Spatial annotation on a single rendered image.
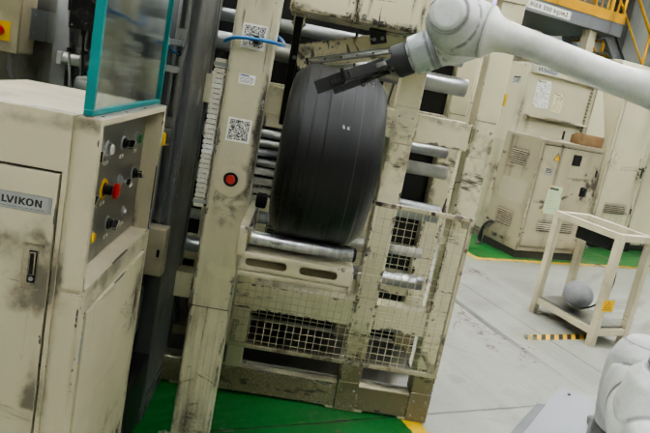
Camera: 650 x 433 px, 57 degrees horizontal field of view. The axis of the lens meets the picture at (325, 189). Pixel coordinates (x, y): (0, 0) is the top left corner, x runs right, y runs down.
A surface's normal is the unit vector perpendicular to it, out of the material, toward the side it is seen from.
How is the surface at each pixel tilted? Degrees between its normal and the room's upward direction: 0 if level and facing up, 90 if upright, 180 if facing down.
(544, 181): 90
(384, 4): 90
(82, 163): 90
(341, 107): 54
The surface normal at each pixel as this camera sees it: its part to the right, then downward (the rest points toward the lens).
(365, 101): 0.15, -0.56
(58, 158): 0.03, 0.19
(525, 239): 0.39, 0.24
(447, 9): -0.45, -0.01
